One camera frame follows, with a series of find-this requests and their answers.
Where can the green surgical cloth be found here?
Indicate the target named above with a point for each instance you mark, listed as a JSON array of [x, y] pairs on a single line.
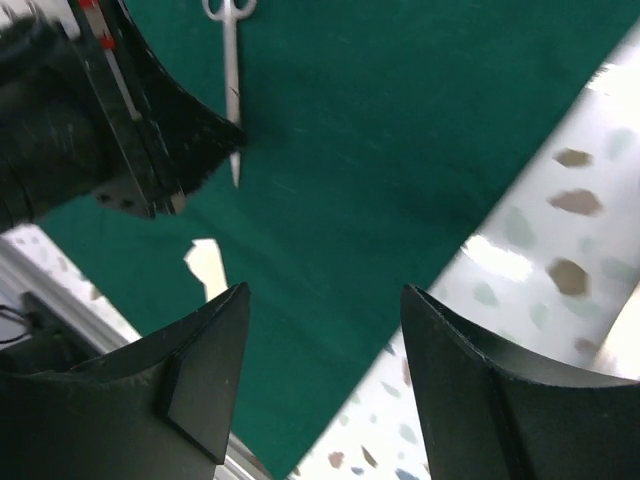
[[380, 134]]

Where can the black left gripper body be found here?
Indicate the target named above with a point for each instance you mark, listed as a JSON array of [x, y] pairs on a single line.
[[76, 122]]

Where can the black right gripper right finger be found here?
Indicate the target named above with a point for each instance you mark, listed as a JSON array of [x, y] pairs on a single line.
[[492, 409]]

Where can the steel surgical scissors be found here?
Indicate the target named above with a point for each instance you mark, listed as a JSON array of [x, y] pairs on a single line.
[[229, 15]]

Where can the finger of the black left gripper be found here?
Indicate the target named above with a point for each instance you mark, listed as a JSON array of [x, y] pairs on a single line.
[[168, 143]]

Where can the white bow-shaped gauze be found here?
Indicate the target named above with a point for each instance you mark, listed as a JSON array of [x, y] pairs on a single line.
[[204, 260]]

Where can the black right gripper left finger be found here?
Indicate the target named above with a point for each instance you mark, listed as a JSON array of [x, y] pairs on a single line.
[[150, 400]]

